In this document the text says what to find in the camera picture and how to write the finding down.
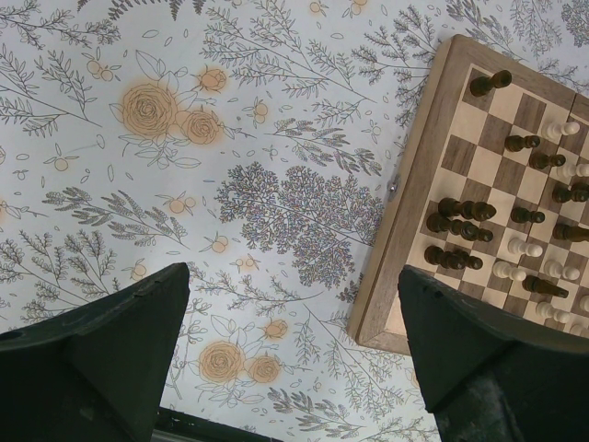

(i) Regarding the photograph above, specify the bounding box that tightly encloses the wooden chess board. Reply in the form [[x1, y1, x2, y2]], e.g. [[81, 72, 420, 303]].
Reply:
[[348, 35, 588, 355]]

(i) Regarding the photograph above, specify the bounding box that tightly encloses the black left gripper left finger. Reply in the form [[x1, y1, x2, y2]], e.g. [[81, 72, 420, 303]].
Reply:
[[1, 262, 190, 441]]

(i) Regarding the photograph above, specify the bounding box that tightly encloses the dark chess pawn corner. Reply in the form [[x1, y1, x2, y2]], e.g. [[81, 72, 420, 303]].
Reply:
[[469, 70, 512, 97]]

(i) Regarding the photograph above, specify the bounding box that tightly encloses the floral tablecloth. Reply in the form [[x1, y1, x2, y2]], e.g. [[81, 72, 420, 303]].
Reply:
[[1, 1, 588, 441]]

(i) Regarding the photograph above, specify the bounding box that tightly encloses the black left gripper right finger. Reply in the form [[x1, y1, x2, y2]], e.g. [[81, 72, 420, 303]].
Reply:
[[398, 265, 588, 441]]

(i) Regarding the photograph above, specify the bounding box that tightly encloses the dark chess piece cluster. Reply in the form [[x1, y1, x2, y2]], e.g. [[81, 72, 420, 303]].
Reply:
[[425, 197, 497, 243]]

